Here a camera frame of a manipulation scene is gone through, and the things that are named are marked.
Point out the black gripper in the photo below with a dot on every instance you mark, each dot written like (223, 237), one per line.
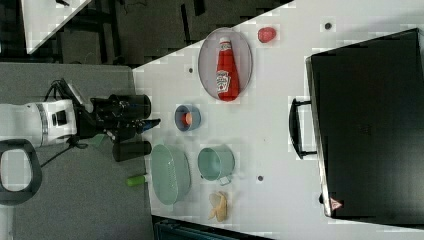
(104, 117)

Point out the red ketchup bottle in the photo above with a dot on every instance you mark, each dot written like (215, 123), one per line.
(227, 78)

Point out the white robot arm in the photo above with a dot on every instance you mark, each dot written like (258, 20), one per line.
(27, 127)

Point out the grey oval plate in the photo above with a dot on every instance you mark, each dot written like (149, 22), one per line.
(208, 60)

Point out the orange toy fruit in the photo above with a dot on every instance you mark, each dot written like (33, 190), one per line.
(188, 118)

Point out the blue bowl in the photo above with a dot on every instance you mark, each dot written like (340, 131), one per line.
(180, 115)

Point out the green toy pear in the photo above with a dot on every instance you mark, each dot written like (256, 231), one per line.
(136, 180)

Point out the green colander basket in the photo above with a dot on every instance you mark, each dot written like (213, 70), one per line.
(170, 172)

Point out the green metal mug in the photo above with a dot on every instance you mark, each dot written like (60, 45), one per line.
(216, 164)

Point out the peeled toy banana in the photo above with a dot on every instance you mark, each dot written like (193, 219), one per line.
(218, 201)

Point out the red toy strawberry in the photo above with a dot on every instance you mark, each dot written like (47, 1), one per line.
(266, 34)

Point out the black toaster oven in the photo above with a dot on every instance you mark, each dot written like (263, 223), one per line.
(367, 110)

